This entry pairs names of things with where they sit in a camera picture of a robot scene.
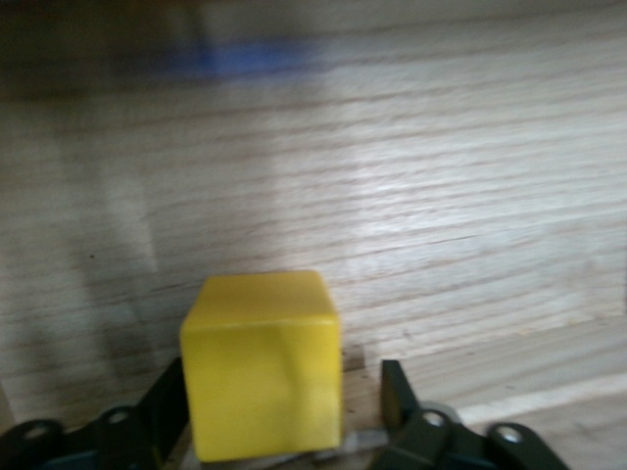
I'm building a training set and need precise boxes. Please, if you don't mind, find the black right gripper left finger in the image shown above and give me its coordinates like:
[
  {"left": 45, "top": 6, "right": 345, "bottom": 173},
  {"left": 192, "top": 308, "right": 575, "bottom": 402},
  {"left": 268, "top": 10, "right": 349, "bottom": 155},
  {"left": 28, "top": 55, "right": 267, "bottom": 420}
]
[{"left": 0, "top": 356, "right": 191, "bottom": 470}]

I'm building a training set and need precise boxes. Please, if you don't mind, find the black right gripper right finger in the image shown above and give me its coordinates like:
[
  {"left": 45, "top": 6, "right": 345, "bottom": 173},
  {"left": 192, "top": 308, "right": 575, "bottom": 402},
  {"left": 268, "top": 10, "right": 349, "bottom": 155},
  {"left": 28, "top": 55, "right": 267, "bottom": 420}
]
[{"left": 380, "top": 359, "right": 569, "bottom": 470}]

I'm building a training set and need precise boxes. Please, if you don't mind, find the yellow cube block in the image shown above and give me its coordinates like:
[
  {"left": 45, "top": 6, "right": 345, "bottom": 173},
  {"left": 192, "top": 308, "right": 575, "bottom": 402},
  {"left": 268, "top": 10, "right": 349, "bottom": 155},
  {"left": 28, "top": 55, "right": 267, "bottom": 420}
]
[{"left": 179, "top": 269, "right": 343, "bottom": 463}]

